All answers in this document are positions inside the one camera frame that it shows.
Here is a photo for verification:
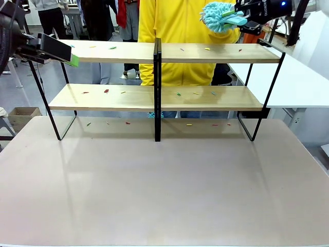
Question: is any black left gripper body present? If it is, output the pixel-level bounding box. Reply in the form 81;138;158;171
15;32;45;65

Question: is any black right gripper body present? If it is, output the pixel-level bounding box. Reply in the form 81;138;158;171
253;0;294;26

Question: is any teal microfiber duster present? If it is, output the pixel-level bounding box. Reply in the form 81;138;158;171
199;2;249;33

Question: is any bystander in grey top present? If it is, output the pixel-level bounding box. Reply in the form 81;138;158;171
30;0;69;40

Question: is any background desk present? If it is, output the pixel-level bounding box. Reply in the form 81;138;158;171
58;5;86;40

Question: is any bystander in dark clothes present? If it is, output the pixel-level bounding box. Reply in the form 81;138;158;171
80;0;115;42

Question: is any cardboard box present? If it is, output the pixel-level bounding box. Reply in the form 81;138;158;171
7;107;42;133

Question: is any white side table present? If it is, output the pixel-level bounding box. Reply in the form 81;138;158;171
228;52;329;129

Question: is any person in yellow jacket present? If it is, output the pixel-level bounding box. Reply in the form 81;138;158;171
137;0;242;119

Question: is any bystander in red jacket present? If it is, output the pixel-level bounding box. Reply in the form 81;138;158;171
115;0;141;78

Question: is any black right arm cable sleeve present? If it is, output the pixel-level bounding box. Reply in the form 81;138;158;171
286;0;310;46

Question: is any wooden shelf unit black frame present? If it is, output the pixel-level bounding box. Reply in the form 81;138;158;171
27;38;159;142
156;38;286;142

